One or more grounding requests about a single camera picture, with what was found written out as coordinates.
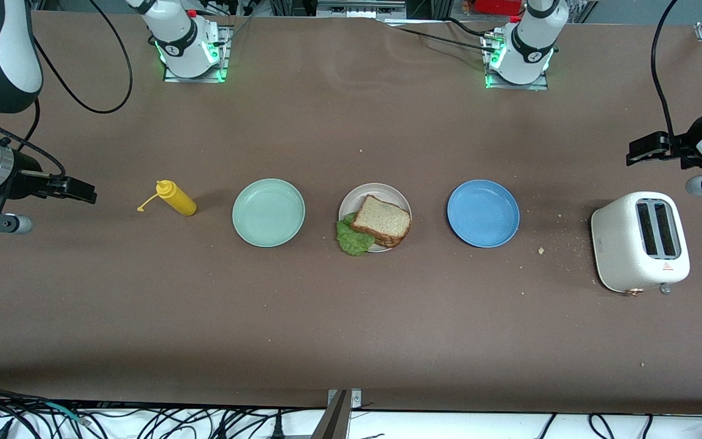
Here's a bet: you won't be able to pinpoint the yellow mustard squeeze bottle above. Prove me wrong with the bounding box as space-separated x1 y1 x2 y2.
138 180 197 216

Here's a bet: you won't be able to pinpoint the dark crust bread slice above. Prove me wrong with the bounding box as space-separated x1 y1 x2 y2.
350 195 412 241

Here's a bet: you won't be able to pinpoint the green lettuce leaf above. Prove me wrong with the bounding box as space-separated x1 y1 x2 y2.
335 212 377 257

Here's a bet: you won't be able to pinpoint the blue plate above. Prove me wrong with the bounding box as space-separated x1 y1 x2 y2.
447 179 520 248

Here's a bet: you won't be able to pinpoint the mint green plate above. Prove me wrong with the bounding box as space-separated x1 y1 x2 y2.
232 178 306 248

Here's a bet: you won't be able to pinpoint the beige plate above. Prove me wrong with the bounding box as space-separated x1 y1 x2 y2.
338 183 413 253

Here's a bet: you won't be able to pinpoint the white toaster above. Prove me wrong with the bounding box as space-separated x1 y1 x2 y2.
590 191 691 296

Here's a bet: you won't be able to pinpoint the red box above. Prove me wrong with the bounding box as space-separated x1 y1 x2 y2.
472 0 525 16

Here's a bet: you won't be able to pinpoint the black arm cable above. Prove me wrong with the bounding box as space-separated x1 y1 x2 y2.
651 0 682 140
0 0 134 214

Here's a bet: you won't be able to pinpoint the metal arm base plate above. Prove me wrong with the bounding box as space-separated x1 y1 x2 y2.
163 24 233 84
484 34 550 91

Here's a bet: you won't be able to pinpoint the teal floor cable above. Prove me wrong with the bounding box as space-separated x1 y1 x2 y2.
39 401 91 426

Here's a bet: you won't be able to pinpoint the black table cable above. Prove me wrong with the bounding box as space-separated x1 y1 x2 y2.
378 17 498 52

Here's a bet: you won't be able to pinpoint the tangled black floor cables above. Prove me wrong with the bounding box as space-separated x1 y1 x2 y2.
0 385 327 439

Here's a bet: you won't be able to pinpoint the black floor cable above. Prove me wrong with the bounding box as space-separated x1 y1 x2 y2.
534 413 558 439
589 413 619 439

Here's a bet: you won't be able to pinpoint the metal rack frame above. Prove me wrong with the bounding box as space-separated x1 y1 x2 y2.
316 0 408 19

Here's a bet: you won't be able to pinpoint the metal bracket post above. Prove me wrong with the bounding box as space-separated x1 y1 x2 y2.
311 389 363 439

